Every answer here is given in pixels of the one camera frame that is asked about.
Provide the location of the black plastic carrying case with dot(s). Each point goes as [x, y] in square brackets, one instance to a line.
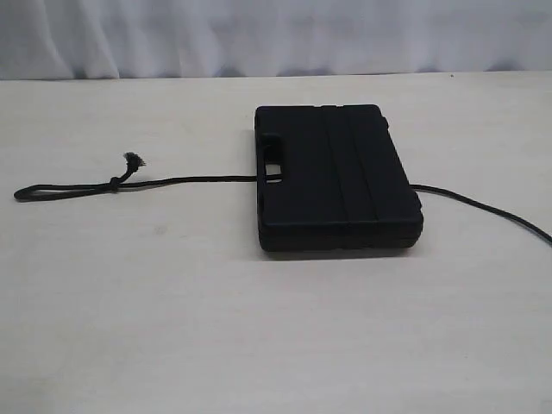
[329, 178]

